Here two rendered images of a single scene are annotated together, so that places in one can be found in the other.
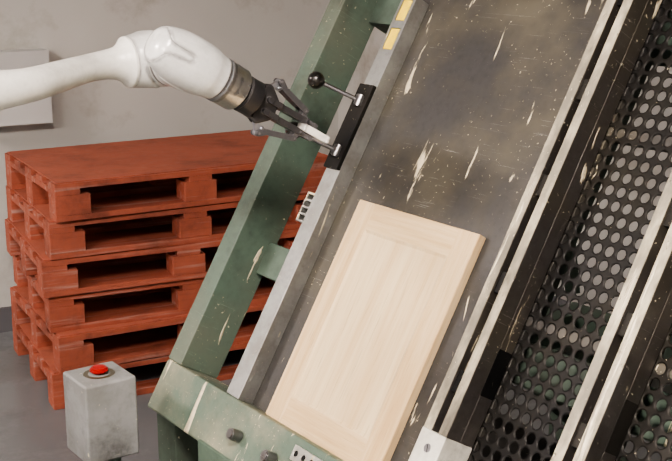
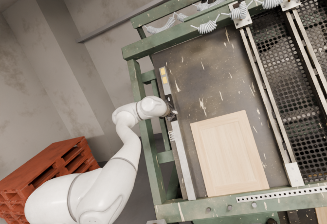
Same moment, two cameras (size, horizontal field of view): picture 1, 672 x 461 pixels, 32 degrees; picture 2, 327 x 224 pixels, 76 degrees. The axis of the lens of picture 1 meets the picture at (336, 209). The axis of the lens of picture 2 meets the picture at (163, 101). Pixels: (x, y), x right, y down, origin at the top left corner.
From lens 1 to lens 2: 1.63 m
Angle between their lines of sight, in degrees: 35
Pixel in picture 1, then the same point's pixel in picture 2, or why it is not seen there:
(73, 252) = not seen: hidden behind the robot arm
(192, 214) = (61, 169)
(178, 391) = (168, 212)
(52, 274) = not seen: hidden behind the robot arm
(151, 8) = (6, 129)
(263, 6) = (36, 113)
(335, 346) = (218, 164)
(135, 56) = (132, 115)
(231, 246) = (152, 161)
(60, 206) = (25, 193)
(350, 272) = (204, 143)
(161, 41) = (151, 102)
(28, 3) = not seen: outside the picture
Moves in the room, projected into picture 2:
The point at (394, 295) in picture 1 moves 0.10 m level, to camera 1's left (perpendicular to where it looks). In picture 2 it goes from (227, 140) to (219, 148)
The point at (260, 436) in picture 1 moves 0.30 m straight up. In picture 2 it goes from (217, 203) to (202, 164)
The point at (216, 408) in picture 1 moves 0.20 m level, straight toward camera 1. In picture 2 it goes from (190, 207) to (217, 217)
